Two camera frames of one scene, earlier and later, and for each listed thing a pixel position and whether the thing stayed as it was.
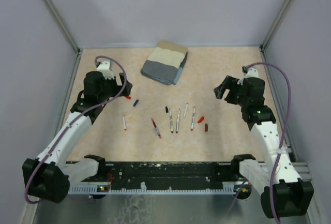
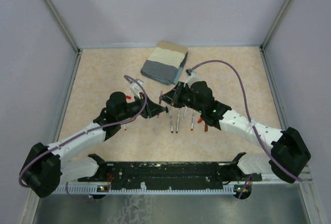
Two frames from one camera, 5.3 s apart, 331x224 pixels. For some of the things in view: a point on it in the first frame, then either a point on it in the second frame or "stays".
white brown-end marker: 178,121 stays
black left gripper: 118,88 → 153,109
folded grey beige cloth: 165,63 stays
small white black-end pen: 185,110 stays
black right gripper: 228,81 → 173,97
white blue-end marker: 171,129 stays
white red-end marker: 192,127 stays
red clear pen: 156,129 → 160,97
